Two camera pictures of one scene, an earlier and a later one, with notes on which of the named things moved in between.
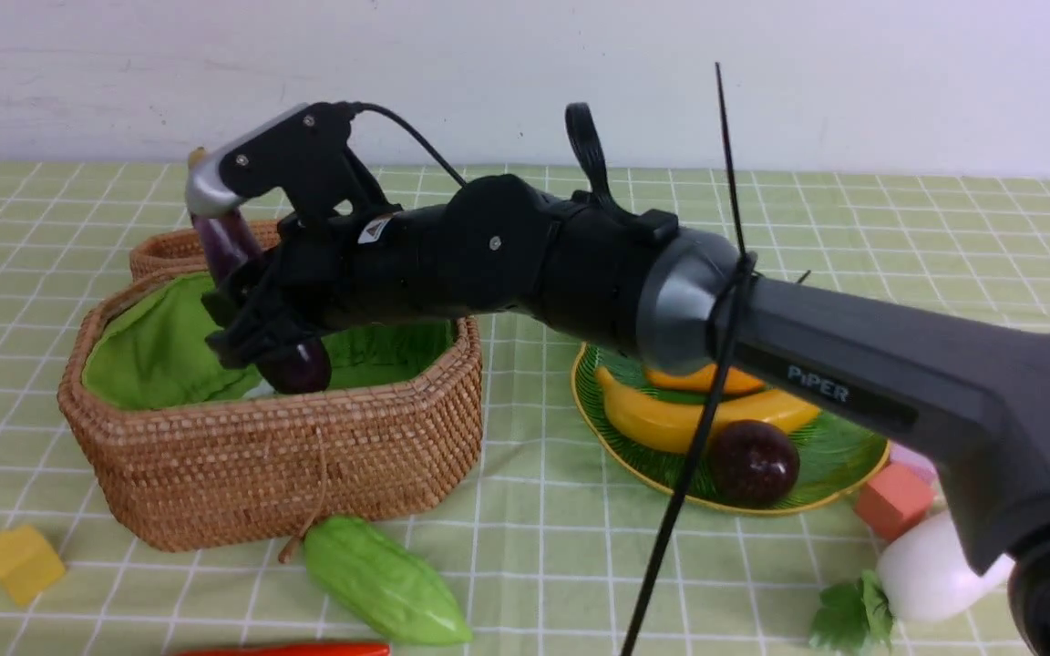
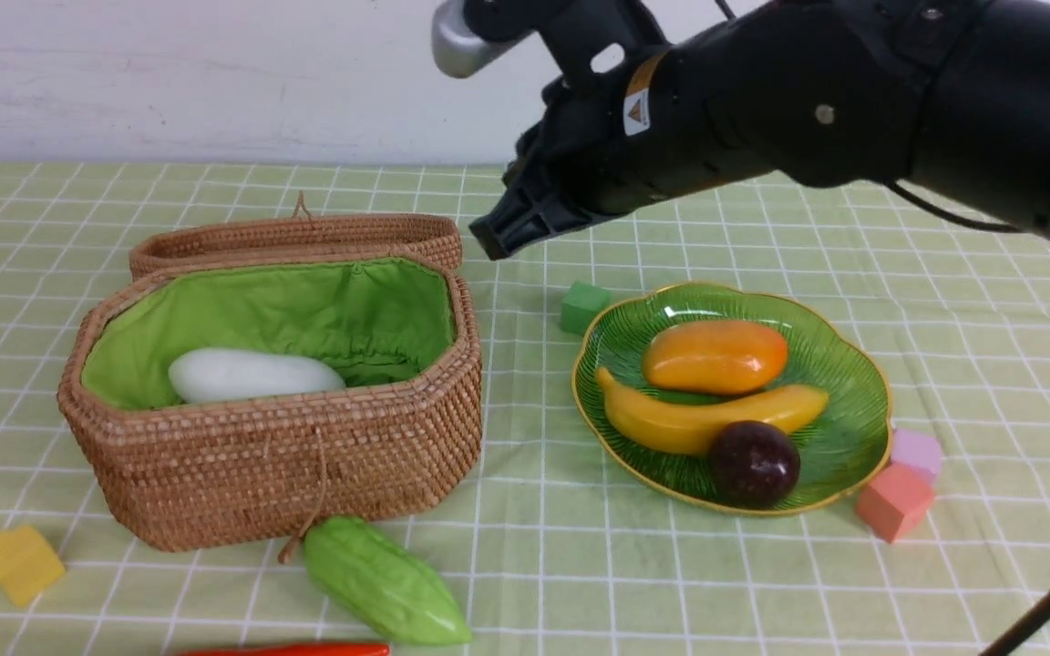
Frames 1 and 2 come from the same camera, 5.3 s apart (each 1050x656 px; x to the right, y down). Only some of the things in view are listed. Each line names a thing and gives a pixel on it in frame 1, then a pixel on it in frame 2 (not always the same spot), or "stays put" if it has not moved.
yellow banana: (677, 425) stays put
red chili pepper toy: (338, 650) stays put
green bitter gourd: (395, 590) stays put
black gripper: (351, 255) -> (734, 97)
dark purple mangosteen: (753, 464) stays put
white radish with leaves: (926, 568) -> (216, 374)
